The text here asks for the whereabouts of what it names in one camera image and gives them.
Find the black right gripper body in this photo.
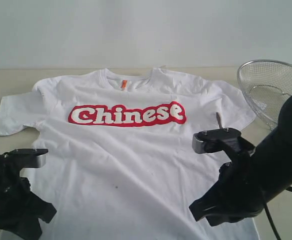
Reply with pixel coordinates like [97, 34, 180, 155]
[210, 162, 264, 218]

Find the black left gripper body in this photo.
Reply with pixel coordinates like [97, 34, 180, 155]
[0, 154, 40, 232]

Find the white t-shirt red lettering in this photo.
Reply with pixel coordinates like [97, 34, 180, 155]
[0, 68, 259, 240]

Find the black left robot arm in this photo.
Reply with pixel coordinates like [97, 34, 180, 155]
[0, 148, 57, 240]

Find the metal wire mesh basket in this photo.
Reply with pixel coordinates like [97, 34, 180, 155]
[236, 59, 292, 130]

